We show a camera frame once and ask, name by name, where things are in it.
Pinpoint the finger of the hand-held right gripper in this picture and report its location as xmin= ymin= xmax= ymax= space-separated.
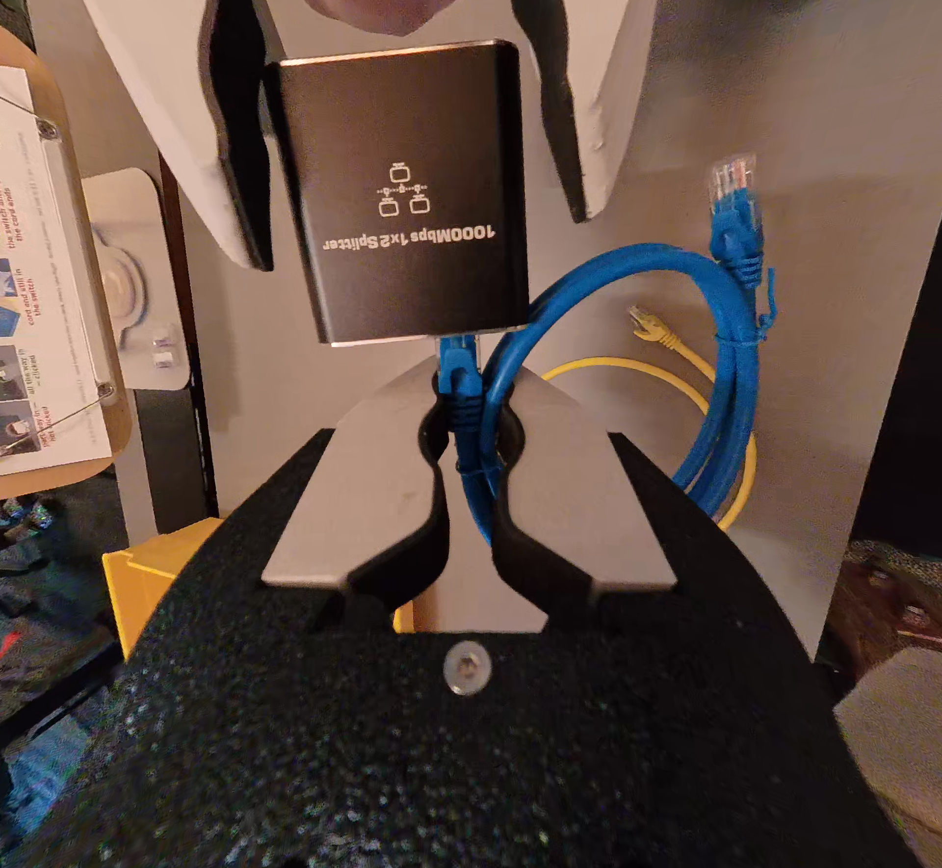
xmin=57 ymin=0 xmax=275 ymax=273
xmin=506 ymin=0 xmax=669 ymax=225

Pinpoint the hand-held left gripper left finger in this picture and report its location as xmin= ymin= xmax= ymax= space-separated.
xmin=261 ymin=356 xmax=451 ymax=609

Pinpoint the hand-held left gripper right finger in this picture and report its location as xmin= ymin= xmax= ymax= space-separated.
xmin=491 ymin=368 xmax=678 ymax=607

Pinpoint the yellow ethernet cable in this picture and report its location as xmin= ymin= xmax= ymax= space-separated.
xmin=541 ymin=305 xmax=759 ymax=534

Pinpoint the black ethernet splitter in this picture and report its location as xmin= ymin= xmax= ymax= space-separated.
xmin=263 ymin=38 xmax=532 ymax=348

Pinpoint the blue ethernet cable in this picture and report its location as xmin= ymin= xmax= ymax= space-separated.
xmin=434 ymin=153 xmax=779 ymax=549

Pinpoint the yellow plastic bin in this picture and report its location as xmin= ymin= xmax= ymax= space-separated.
xmin=102 ymin=517 xmax=415 ymax=663

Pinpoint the white stand base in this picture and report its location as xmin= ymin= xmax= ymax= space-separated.
xmin=81 ymin=167 xmax=194 ymax=392

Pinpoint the printed instruction sheet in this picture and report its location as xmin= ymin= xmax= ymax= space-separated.
xmin=0 ymin=66 xmax=116 ymax=477

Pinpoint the instruction sheet on stand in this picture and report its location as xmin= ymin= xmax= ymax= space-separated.
xmin=0 ymin=25 xmax=135 ymax=500

